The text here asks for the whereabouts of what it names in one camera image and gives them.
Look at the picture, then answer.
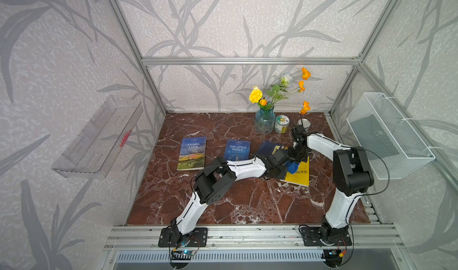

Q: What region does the blue cloth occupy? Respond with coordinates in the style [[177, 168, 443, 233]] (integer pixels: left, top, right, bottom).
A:
[[286, 161, 300, 174]]

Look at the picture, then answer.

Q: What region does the dark navy Chinese book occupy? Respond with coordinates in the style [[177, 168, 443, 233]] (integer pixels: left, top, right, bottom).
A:
[[256, 141, 282, 157]]

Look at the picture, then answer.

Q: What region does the yellow book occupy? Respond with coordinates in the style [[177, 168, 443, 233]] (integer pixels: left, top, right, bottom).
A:
[[281, 159, 310, 186]]

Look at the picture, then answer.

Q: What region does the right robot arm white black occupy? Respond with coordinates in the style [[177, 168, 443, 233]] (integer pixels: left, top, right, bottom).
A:
[[286, 125, 374, 245]]

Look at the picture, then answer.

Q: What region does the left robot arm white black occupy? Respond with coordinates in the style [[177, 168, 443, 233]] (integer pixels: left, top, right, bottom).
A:
[[171, 149, 289, 237]]

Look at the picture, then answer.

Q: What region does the The Little Prince blue book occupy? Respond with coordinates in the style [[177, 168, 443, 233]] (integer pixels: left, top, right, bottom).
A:
[[224, 139, 250, 161]]

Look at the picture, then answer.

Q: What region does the Animal Farm book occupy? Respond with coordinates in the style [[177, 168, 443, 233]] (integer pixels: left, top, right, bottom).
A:
[[177, 136, 206, 171]]

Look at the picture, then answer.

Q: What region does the open silver tin can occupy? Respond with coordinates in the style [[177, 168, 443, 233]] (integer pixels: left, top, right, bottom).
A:
[[297, 118, 311, 131]]

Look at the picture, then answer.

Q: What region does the green white tin can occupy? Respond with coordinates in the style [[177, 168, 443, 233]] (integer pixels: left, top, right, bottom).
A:
[[274, 115, 290, 134]]

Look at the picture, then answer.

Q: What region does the glass vase teal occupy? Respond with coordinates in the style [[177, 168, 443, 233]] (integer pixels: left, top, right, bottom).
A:
[[254, 108, 276, 134]]

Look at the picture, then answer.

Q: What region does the yellow orange flower bouquet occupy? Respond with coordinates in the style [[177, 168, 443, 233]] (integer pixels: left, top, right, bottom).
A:
[[248, 67, 311, 110]]

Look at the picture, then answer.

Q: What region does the right circuit board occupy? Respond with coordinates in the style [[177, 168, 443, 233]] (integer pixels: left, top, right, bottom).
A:
[[322, 249, 345, 265]]

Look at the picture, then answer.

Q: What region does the circuit board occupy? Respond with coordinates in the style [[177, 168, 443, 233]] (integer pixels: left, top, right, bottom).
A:
[[171, 249, 199, 260], [322, 249, 345, 265]]

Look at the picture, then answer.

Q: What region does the left circuit board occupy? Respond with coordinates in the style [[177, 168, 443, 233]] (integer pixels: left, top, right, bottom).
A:
[[171, 249, 199, 260]]

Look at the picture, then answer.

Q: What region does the clear acrylic shelf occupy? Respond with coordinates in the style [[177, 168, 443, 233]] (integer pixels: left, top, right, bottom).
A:
[[51, 96, 144, 179]]

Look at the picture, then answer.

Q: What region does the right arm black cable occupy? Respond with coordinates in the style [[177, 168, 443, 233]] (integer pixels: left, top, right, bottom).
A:
[[298, 112, 391, 197]]

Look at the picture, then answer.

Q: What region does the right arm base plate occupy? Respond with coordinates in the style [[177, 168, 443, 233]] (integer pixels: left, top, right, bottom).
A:
[[298, 225, 353, 247]]

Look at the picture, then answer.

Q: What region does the white wire basket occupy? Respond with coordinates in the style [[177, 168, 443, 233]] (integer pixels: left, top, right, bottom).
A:
[[347, 92, 435, 180]]

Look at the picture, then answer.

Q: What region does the aluminium front rail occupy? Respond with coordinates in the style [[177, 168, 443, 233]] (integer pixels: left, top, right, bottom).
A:
[[103, 224, 404, 251]]

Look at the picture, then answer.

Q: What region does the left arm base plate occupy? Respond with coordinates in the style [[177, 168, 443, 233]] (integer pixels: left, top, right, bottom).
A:
[[158, 227, 208, 248]]

